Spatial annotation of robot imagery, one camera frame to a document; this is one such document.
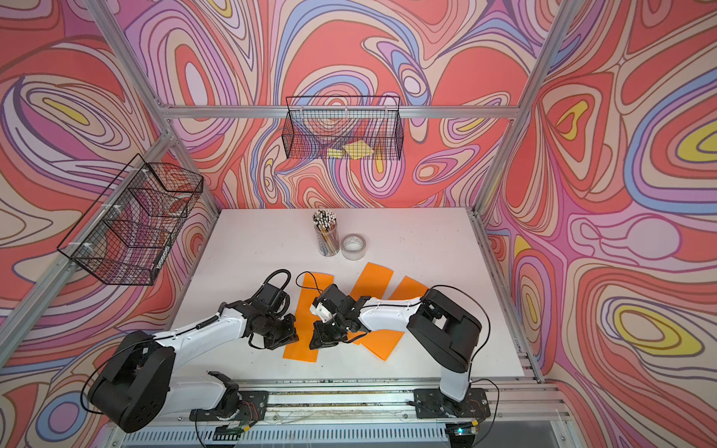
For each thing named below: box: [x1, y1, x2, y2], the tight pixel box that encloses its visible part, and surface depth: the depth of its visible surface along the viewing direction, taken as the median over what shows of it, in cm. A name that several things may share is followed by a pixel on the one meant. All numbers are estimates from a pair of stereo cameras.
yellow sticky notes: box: [326, 140, 375, 160], surface depth 91 cm
